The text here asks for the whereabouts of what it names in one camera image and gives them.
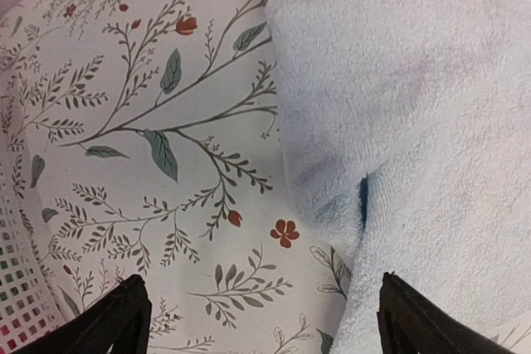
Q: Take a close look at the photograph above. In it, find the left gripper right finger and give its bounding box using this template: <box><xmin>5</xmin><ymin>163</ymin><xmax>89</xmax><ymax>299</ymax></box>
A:
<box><xmin>377</xmin><ymin>273</ymin><xmax>511</xmax><ymax>354</ymax></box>

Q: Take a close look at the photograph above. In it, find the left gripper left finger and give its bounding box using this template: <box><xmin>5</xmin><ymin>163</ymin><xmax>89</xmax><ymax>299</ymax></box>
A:
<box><xmin>17</xmin><ymin>274</ymin><xmax>150</xmax><ymax>354</ymax></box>

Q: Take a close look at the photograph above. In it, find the light blue towel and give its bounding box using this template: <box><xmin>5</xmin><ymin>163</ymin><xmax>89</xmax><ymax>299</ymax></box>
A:
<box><xmin>265</xmin><ymin>0</ymin><xmax>530</xmax><ymax>353</ymax></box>

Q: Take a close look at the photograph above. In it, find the white plastic basket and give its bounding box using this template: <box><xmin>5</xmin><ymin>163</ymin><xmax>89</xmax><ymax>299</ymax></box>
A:
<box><xmin>0</xmin><ymin>172</ymin><xmax>64</xmax><ymax>353</ymax></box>

